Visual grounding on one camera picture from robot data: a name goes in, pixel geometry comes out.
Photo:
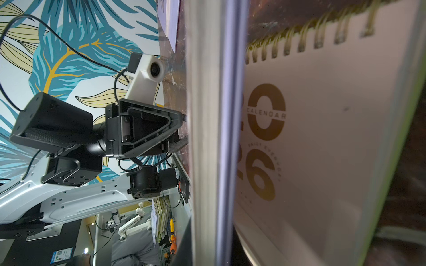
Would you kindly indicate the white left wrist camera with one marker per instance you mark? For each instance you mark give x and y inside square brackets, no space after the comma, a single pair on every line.
[147,72]

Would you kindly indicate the pink calendar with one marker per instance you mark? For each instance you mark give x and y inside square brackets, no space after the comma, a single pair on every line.
[316,99]

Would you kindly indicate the green desk calendar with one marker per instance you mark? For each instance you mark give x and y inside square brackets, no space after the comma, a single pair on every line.
[409,83]

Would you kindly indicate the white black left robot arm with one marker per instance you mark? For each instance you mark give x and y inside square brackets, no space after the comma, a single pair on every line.
[29,207]

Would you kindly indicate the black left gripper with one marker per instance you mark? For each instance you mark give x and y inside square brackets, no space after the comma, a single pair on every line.
[76,147]

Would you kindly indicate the purple calendar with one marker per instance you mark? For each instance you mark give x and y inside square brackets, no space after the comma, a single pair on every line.
[168,14]
[216,33]

